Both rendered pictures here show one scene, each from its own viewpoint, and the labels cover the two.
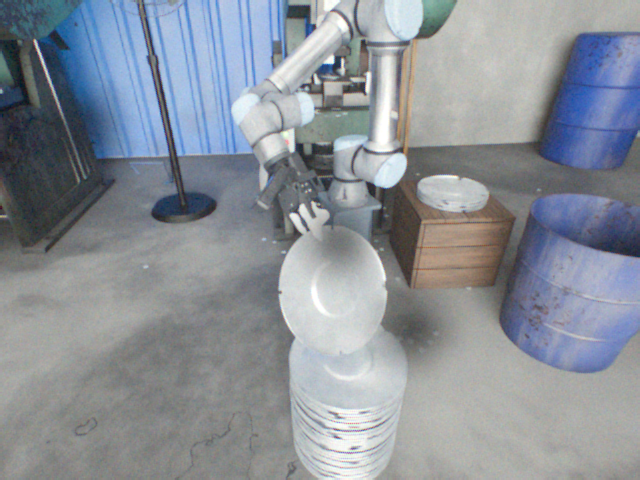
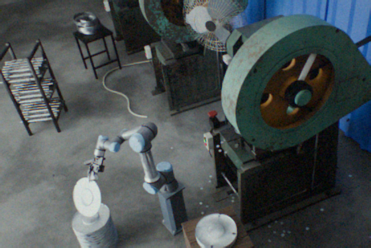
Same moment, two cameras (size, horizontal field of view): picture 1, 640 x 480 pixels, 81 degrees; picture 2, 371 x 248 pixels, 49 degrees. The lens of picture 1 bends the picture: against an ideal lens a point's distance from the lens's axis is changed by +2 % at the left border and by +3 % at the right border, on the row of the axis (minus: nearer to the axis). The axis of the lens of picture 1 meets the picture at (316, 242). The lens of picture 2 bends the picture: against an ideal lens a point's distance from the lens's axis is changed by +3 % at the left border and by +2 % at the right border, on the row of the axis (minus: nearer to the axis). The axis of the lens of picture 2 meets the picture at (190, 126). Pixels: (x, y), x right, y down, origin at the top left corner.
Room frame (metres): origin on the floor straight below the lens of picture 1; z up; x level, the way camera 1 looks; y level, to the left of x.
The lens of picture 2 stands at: (1.11, -2.27, 2.71)
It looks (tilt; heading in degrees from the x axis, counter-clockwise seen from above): 38 degrees down; 80
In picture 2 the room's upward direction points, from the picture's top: 8 degrees counter-clockwise
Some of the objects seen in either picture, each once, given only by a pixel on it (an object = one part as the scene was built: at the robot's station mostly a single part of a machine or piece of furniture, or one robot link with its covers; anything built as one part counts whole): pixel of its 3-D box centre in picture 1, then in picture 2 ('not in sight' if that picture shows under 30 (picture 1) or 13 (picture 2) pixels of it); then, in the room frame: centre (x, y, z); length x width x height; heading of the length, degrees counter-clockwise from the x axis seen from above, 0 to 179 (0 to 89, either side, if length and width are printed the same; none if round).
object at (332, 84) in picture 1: (333, 92); (237, 137); (1.86, -0.08, 0.72); 0.25 x 0.14 x 0.14; 7
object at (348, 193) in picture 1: (348, 186); (167, 182); (1.26, -0.12, 0.50); 0.15 x 0.15 x 0.10
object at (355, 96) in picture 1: (327, 94); (258, 134); (2.04, -0.06, 0.68); 0.45 x 0.30 x 0.06; 97
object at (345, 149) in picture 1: (351, 155); (164, 172); (1.26, -0.12, 0.62); 0.13 x 0.12 x 0.14; 41
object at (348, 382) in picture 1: (347, 357); (91, 217); (0.63, -0.08, 0.32); 0.29 x 0.29 x 0.01
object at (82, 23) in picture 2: not in sight; (95, 42); (0.93, 2.85, 0.40); 0.45 x 0.40 x 0.79; 109
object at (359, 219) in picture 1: (345, 248); (172, 205); (1.26, -0.12, 0.23); 0.19 x 0.19 x 0.45; 22
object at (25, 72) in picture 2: not in sight; (33, 89); (0.19, 1.84, 0.47); 0.46 x 0.43 x 0.95; 167
